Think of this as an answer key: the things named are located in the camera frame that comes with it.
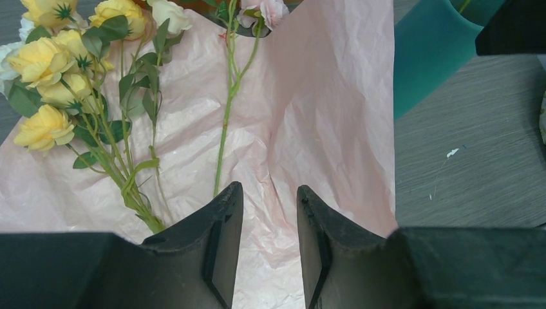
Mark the yellow pink flower bunch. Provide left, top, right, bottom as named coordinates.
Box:
left=1, top=1, right=191, bottom=233

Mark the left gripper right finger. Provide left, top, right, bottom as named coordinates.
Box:
left=297, top=185, right=545, bottom=308

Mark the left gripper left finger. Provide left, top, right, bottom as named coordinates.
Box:
left=1, top=182, right=243, bottom=308

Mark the pink wrapping paper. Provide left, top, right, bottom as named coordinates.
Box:
left=0, top=0, right=400, bottom=309

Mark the pink rose stem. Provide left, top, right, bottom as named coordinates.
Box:
left=213, top=1, right=289, bottom=196

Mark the teal vase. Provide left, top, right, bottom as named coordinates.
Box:
left=393, top=0, right=503, bottom=118

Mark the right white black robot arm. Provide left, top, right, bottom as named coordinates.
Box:
left=475, top=0, right=545, bottom=56

